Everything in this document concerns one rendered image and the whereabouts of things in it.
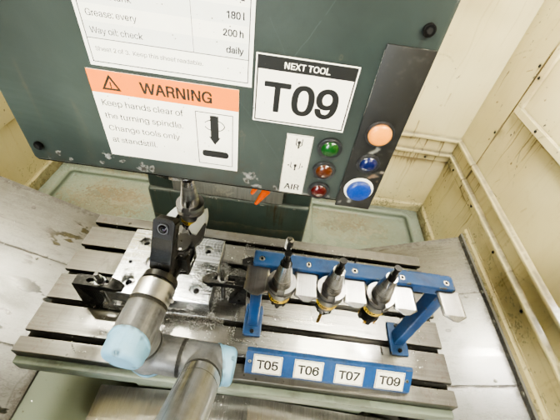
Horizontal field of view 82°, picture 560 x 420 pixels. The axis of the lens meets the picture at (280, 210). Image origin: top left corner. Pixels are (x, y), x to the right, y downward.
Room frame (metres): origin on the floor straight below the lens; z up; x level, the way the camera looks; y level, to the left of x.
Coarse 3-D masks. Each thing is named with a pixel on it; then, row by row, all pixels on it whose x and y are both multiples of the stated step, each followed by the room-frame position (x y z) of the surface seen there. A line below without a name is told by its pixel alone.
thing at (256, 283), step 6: (252, 270) 0.41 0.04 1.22; (258, 270) 0.41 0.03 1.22; (264, 270) 0.41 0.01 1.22; (270, 270) 0.42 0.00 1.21; (246, 276) 0.39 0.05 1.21; (252, 276) 0.39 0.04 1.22; (258, 276) 0.39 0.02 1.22; (264, 276) 0.40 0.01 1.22; (246, 282) 0.37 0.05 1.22; (252, 282) 0.38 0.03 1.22; (258, 282) 0.38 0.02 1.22; (264, 282) 0.38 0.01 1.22; (246, 288) 0.36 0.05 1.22; (252, 288) 0.36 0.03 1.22; (258, 288) 0.36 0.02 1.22; (264, 288) 0.37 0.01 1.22; (252, 294) 0.35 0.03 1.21; (258, 294) 0.35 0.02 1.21
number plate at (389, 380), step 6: (378, 372) 0.33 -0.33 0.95; (384, 372) 0.33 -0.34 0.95; (390, 372) 0.33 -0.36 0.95; (396, 372) 0.33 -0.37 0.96; (402, 372) 0.33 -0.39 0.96; (378, 378) 0.32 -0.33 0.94; (384, 378) 0.32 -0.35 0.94; (390, 378) 0.32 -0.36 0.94; (396, 378) 0.32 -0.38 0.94; (402, 378) 0.32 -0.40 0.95; (378, 384) 0.31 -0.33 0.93; (384, 384) 0.31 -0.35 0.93; (390, 384) 0.31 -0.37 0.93; (396, 384) 0.31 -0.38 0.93; (402, 384) 0.31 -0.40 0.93; (396, 390) 0.30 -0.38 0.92
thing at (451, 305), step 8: (440, 296) 0.42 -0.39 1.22; (448, 296) 0.42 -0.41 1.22; (456, 296) 0.42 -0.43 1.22; (440, 304) 0.40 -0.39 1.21; (448, 304) 0.40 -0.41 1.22; (456, 304) 0.40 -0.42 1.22; (448, 312) 0.38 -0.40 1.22; (456, 312) 0.38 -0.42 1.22; (464, 312) 0.39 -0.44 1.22; (456, 320) 0.36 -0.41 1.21
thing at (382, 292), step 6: (384, 276) 0.40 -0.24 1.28; (378, 282) 0.40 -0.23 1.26; (384, 282) 0.39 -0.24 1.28; (390, 282) 0.38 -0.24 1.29; (396, 282) 0.38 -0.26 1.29; (372, 288) 0.40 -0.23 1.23; (378, 288) 0.39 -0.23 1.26; (384, 288) 0.38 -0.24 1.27; (390, 288) 0.38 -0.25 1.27; (372, 294) 0.39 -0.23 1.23; (378, 294) 0.38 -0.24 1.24; (384, 294) 0.37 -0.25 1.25; (390, 294) 0.38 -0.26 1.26; (378, 300) 0.37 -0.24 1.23; (384, 300) 0.37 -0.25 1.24; (390, 300) 0.38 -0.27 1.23
